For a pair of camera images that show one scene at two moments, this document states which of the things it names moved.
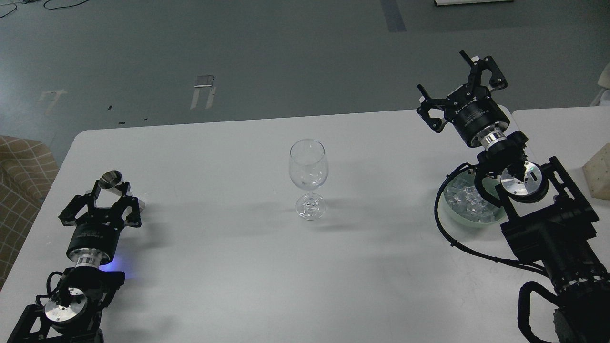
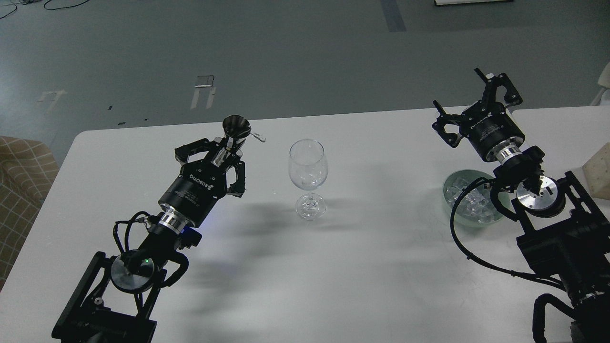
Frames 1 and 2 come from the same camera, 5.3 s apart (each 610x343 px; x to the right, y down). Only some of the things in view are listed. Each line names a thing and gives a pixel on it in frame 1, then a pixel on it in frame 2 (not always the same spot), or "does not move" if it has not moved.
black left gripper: [97, 228] → [201, 184]
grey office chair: [603, 99] does not move
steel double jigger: [108, 193] → [234, 126]
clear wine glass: [309, 169] does not move
